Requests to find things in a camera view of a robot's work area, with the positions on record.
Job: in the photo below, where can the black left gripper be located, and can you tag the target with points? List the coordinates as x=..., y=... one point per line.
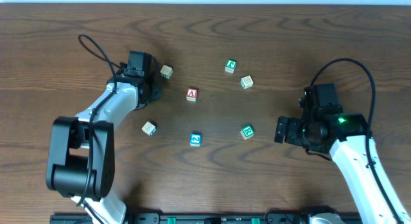
x=154, y=90

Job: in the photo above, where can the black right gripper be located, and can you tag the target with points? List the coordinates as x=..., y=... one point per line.
x=283, y=129

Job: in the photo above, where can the red letter A block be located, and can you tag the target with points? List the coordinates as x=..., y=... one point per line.
x=191, y=94

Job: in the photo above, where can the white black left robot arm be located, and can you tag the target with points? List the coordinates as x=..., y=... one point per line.
x=81, y=161

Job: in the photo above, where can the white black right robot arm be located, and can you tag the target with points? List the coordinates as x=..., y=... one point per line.
x=344, y=139

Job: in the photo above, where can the wooden block green side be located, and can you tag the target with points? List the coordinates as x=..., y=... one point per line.
x=166, y=72

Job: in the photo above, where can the green letter R block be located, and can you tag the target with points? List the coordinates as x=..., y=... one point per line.
x=247, y=132

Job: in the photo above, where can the wooden block blue side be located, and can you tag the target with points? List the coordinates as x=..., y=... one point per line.
x=149, y=128

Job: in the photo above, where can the plain wooden patterned block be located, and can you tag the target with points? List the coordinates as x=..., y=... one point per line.
x=246, y=82

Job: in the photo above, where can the blue number 2 block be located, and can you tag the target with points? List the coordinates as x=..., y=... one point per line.
x=195, y=140

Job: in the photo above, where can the green letter P block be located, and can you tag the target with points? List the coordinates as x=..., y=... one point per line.
x=230, y=66

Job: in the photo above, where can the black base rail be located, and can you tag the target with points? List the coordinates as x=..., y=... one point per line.
x=309, y=215

